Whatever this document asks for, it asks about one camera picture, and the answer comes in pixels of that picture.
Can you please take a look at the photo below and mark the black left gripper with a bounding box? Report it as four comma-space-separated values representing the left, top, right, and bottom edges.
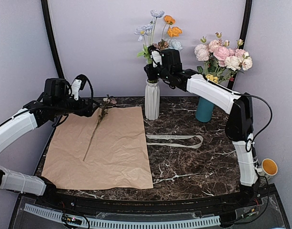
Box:
53, 96, 100, 117

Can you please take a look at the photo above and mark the pale blue daisy stem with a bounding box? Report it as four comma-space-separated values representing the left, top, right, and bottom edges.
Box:
134, 10, 165, 64

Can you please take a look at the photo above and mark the orange poppy flower stem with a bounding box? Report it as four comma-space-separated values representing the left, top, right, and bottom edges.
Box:
161, 15, 182, 39

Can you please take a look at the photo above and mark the peach wrapping paper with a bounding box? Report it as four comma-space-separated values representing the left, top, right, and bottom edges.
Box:
42, 106, 153, 190

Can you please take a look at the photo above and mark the white printed ribbon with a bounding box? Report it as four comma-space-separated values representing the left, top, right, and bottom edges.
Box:
145, 134, 204, 150

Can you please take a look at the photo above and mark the pink white rose stem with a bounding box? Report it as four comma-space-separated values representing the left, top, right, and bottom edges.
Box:
153, 39, 169, 51

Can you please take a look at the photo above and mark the light blue peony stem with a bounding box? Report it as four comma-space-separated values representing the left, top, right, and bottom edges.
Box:
168, 40, 183, 51

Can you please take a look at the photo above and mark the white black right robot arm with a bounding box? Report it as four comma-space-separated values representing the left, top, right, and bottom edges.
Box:
144, 45, 260, 207

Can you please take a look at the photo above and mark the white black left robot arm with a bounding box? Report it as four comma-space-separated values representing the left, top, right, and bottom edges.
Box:
0, 74, 99, 208

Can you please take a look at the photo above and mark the white ribbed vase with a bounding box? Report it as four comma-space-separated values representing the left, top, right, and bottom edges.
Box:
145, 81, 160, 120

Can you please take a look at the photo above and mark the blue ceramic vase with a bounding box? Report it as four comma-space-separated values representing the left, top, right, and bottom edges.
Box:
195, 97, 214, 123

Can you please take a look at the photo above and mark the dusty pink rose stem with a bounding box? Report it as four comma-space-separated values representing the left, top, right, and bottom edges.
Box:
83, 95, 117, 162

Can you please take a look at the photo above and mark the yellow and pink flower bunch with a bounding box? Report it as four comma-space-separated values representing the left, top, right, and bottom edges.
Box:
194, 32, 253, 83

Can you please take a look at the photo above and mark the white yellow mug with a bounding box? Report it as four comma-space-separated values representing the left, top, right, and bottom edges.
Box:
256, 158, 278, 181

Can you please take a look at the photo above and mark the black front frame rail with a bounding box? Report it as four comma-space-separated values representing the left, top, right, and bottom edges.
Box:
12, 184, 280, 217

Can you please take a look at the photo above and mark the black left frame post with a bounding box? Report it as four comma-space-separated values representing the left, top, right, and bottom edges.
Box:
41, 0, 65, 79

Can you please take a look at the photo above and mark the black frame post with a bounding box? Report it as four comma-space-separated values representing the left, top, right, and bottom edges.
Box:
226, 0, 253, 90
41, 0, 65, 79

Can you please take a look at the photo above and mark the white slotted cable duct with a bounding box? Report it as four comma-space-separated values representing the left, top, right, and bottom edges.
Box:
24, 204, 221, 229

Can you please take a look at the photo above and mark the black right frame post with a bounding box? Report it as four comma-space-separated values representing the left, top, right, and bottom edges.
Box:
226, 0, 253, 90

